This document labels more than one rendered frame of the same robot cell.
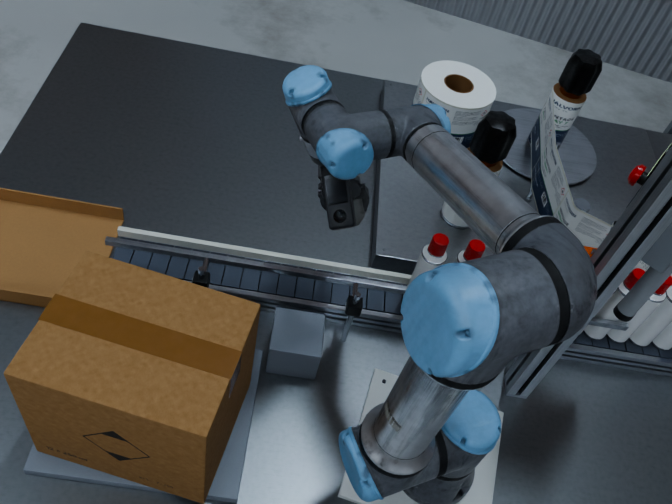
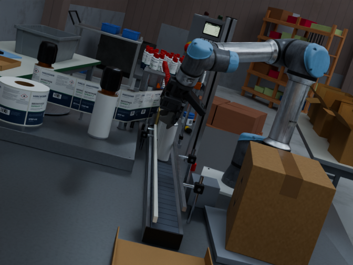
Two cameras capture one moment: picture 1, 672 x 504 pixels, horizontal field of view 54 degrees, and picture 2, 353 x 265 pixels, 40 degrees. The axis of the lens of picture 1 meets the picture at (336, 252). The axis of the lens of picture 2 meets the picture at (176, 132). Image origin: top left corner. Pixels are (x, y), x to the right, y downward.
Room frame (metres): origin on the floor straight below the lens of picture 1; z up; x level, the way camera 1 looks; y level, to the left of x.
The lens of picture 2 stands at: (0.85, 1.70, 1.46)
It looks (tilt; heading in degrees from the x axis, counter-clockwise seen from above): 13 degrees down; 270
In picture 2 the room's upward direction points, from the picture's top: 16 degrees clockwise
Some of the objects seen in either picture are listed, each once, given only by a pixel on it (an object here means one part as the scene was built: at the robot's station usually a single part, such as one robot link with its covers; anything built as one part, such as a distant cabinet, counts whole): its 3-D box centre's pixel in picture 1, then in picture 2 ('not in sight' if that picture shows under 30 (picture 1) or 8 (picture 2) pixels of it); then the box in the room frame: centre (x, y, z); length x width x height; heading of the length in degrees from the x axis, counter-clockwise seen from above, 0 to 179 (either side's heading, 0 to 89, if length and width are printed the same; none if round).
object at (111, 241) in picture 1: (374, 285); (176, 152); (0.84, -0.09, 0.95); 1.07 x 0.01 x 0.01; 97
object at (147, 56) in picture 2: not in sight; (172, 65); (1.09, -2.85, 0.98); 0.57 x 0.46 x 0.21; 7
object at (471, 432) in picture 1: (456, 430); (251, 149); (0.54, -0.27, 1.01); 0.13 x 0.12 x 0.14; 124
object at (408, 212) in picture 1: (526, 189); (65, 120); (1.37, -0.45, 0.86); 0.80 x 0.67 x 0.05; 97
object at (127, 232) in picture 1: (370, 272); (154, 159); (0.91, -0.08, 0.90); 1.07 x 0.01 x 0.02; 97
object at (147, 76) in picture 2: not in sight; (149, 96); (1.05, -0.78, 1.01); 0.14 x 0.13 x 0.26; 97
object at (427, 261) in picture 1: (426, 271); (168, 136); (0.89, -0.19, 0.98); 0.05 x 0.05 x 0.20
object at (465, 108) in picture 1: (450, 105); (21, 100); (1.50, -0.20, 0.95); 0.20 x 0.20 x 0.14
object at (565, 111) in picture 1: (564, 102); (43, 72); (1.53, -0.48, 1.04); 0.09 x 0.09 x 0.29
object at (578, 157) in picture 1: (541, 145); (36, 103); (1.53, -0.48, 0.89); 0.31 x 0.31 x 0.01
